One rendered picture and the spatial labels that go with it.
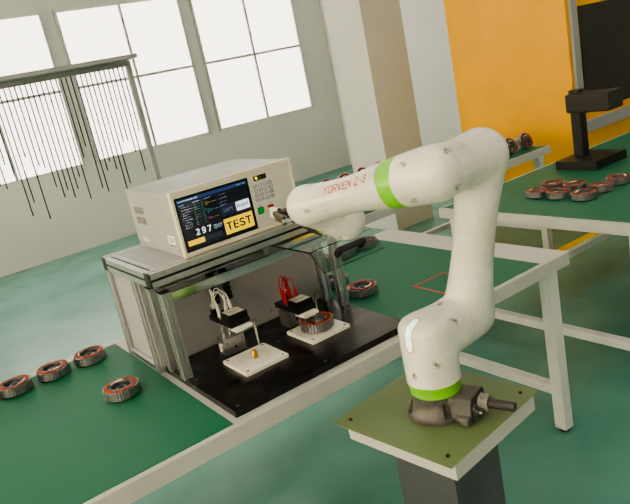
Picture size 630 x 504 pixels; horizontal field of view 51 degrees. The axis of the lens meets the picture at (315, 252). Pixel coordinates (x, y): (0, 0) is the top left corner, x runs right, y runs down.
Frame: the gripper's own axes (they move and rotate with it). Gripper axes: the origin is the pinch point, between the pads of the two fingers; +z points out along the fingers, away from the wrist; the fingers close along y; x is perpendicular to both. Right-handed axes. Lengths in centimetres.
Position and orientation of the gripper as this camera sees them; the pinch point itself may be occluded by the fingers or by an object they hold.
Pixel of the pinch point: (277, 212)
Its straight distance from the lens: 207.1
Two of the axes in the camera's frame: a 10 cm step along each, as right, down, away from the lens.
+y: 8.0, -3.1, 5.2
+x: -2.0, -9.4, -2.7
